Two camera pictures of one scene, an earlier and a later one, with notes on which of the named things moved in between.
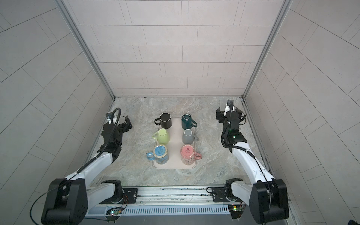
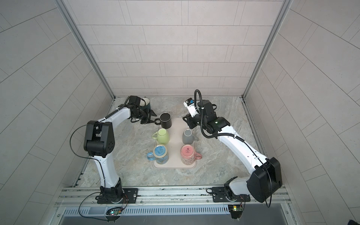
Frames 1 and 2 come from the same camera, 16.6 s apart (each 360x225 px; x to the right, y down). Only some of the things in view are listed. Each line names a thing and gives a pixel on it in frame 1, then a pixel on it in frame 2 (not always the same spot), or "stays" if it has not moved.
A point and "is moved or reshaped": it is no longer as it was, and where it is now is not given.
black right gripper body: (222, 118) -> (193, 121)
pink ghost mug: (188, 155) stays
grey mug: (188, 137) stays
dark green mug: (187, 123) is moved or reshaped
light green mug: (162, 136) stays
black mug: (165, 120) stays
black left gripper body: (123, 128) -> (141, 115)
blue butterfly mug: (160, 154) stays
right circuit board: (236, 210) stays
